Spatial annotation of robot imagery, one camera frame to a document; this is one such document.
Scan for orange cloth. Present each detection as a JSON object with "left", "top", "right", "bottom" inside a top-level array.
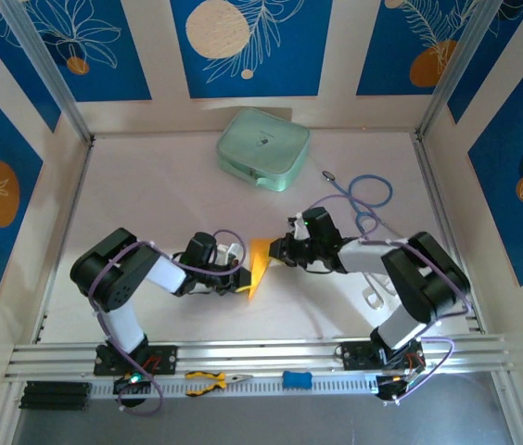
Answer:
[{"left": 245, "top": 237, "right": 274, "bottom": 300}]

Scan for blue stethoscope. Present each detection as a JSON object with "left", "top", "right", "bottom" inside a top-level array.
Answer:
[{"left": 322, "top": 170, "right": 402, "bottom": 242}]

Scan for mint green zip pouch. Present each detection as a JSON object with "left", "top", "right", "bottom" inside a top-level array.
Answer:
[{"left": 215, "top": 107, "right": 312, "bottom": 193}]

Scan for yellow black pliers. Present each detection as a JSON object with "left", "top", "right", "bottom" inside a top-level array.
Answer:
[{"left": 184, "top": 370, "right": 253, "bottom": 398}]

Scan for black extrusion block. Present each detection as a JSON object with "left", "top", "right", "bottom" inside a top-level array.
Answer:
[{"left": 19, "top": 379, "right": 92, "bottom": 412}]

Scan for aluminium mounting rail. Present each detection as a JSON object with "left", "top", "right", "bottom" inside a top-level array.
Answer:
[{"left": 4, "top": 336, "right": 516, "bottom": 380}]

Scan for grey slotted cable duct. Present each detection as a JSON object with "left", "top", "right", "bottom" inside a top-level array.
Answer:
[{"left": 89, "top": 373, "right": 381, "bottom": 400}]

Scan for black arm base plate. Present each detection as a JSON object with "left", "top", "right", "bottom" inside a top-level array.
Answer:
[
  {"left": 93, "top": 344, "right": 179, "bottom": 377},
  {"left": 339, "top": 340, "right": 427, "bottom": 372}
]

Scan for aluminium table side rail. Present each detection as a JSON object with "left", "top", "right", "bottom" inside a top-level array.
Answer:
[
  {"left": 410, "top": 133, "right": 470, "bottom": 282},
  {"left": 32, "top": 138, "right": 95, "bottom": 345}
]

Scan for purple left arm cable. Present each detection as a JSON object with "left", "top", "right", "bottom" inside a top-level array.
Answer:
[{"left": 87, "top": 227, "right": 247, "bottom": 419}]

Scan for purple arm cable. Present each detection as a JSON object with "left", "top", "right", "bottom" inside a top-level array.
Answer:
[
  {"left": 87, "top": 227, "right": 247, "bottom": 419},
  {"left": 310, "top": 194, "right": 474, "bottom": 407}
]

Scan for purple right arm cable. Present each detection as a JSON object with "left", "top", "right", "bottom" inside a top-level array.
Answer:
[{"left": 310, "top": 194, "right": 474, "bottom": 407}]

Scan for aluminium frame post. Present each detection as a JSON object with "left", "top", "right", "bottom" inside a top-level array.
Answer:
[
  {"left": 415, "top": 0, "right": 523, "bottom": 140},
  {"left": 0, "top": 0, "right": 96, "bottom": 146}
]

